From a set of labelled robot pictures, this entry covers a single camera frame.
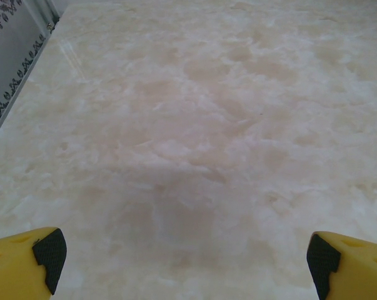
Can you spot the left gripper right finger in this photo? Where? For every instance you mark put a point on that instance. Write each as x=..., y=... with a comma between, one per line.
x=363, y=272

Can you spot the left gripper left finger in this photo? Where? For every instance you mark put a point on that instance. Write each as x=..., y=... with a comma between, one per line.
x=13, y=268

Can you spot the aluminium frame post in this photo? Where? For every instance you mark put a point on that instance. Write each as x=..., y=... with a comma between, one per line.
x=46, y=12

